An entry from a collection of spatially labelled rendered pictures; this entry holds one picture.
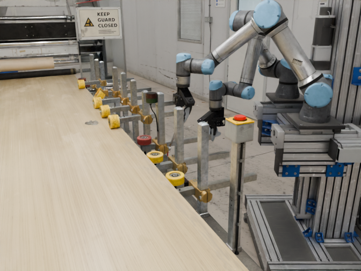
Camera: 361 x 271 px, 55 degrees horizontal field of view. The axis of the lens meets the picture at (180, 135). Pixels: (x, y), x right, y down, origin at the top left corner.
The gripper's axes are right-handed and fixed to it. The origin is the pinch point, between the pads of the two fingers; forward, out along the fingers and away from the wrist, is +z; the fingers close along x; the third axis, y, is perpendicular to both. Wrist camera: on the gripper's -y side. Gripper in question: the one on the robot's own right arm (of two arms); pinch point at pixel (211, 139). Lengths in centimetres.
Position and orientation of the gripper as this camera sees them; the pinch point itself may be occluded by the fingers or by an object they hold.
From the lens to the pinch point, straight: 210.6
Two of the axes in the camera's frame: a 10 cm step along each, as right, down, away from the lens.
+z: 0.1, 9.4, 3.4
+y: 9.2, -1.5, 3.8
